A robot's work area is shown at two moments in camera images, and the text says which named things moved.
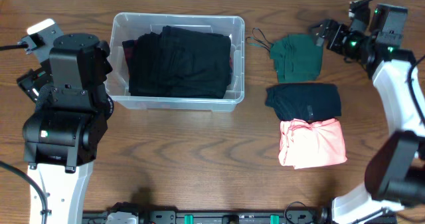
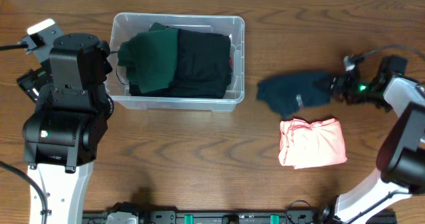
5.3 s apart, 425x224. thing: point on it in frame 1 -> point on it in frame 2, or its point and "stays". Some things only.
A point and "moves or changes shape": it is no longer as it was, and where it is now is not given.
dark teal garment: x=305 y=102 moves or changes shape
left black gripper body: x=25 y=83 stays
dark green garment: x=297 y=57 -> x=150 y=58
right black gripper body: x=351 y=43 -> x=350 y=84
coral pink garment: x=303 y=144 stays
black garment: x=180 y=62 stays
